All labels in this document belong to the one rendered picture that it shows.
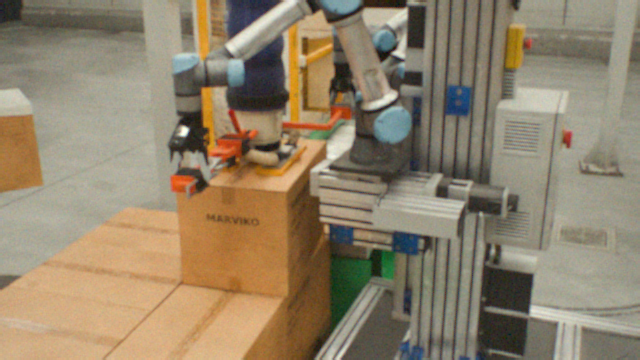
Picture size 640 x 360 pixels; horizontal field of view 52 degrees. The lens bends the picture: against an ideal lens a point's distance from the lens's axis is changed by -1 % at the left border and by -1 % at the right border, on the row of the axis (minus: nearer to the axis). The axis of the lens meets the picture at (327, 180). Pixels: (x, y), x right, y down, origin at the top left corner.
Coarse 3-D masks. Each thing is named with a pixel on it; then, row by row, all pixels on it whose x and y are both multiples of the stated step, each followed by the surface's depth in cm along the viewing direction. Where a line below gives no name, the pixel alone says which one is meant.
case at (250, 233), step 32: (320, 160) 264; (224, 192) 223; (256, 192) 221; (288, 192) 220; (192, 224) 231; (224, 224) 228; (256, 224) 225; (288, 224) 224; (320, 224) 273; (192, 256) 235; (224, 256) 232; (256, 256) 229; (288, 256) 227; (224, 288) 237; (256, 288) 233; (288, 288) 231
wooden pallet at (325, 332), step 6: (330, 312) 298; (330, 318) 299; (324, 324) 290; (330, 324) 300; (324, 330) 290; (330, 330) 301; (318, 336) 282; (324, 336) 291; (318, 342) 288; (324, 342) 293; (312, 348) 274; (318, 348) 289; (306, 354) 268; (312, 354) 289
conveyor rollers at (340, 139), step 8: (344, 120) 460; (352, 120) 459; (336, 128) 443; (344, 128) 442; (352, 128) 441; (328, 136) 425; (336, 136) 425; (344, 136) 425; (352, 136) 423; (328, 144) 408; (336, 144) 408; (344, 144) 407; (328, 152) 392; (336, 152) 391
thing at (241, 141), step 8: (224, 136) 225; (232, 136) 225; (240, 136) 225; (248, 136) 224; (216, 144) 220; (224, 144) 219; (232, 144) 218; (240, 144) 217; (248, 144) 225; (240, 152) 218; (248, 152) 223
